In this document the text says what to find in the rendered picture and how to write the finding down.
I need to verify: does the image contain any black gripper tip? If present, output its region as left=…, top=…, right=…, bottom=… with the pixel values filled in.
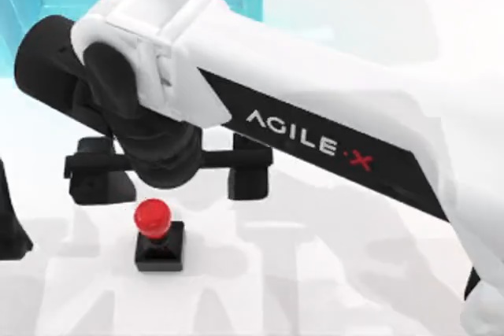
left=0, top=157, right=35, bottom=263

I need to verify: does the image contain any red knob on black base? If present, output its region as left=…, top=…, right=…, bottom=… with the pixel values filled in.
left=132, top=198, right=186, bottom=272

